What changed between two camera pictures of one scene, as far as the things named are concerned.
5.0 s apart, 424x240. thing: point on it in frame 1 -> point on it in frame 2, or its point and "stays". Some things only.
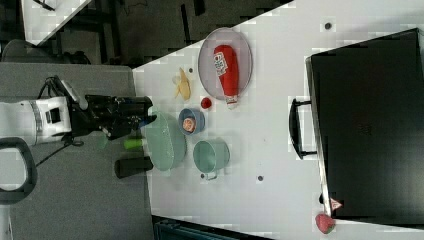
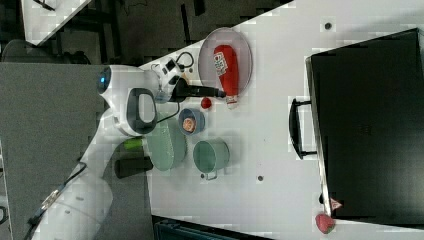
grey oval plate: (207, 67) stays
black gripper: (114, 116) -> (183, 90)
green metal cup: (211, 155) stays
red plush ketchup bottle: (227, 65) stays
